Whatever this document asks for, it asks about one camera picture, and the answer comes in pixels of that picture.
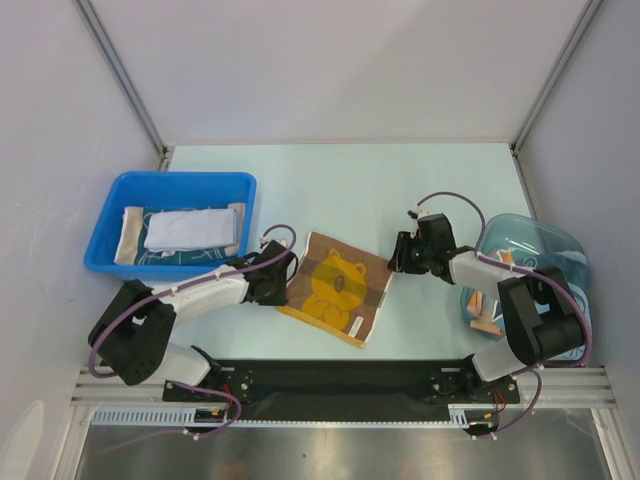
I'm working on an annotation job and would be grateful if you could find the yellow white towel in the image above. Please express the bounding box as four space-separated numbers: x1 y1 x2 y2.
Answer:
276 232 391 348

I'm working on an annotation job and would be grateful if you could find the white lavender towel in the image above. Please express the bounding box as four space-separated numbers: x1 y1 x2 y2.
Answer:
144 208 243 252

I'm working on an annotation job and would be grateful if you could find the teal beige Doraemon towel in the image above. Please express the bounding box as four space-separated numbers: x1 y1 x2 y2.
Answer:
114 203 246 266

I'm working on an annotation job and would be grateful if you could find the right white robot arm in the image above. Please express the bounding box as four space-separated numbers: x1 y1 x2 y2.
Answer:
388 210 593 402

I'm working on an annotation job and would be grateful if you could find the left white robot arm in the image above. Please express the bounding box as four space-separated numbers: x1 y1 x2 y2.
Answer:
88 240 298 400

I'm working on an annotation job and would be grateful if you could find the light blue Doraemon towel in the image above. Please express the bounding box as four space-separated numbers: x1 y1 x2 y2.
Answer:
460 247 591 337

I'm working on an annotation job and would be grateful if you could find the translucent teal basket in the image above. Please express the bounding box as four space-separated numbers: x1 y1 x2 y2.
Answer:
469 213 591 346

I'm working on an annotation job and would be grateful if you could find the blue plastic bin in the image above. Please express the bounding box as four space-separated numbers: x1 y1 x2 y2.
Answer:
84 171 257 282

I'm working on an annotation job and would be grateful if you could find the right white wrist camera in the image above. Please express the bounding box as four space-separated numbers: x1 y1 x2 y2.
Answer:
407 206 432 223

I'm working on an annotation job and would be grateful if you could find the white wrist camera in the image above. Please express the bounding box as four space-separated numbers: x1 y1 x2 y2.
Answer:
407 206 432 223
260 236 288 249

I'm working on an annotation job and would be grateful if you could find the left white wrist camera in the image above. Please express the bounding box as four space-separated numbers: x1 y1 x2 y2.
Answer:
260 236 288 249

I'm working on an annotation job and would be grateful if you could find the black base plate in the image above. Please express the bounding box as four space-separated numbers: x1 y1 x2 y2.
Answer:
162 360 520 423

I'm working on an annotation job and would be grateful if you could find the white slotted cable duct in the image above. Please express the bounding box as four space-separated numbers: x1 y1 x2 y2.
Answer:
92 403 531 431

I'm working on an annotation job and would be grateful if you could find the aluminium frame rail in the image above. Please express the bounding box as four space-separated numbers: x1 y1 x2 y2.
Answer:
71 367 165 406

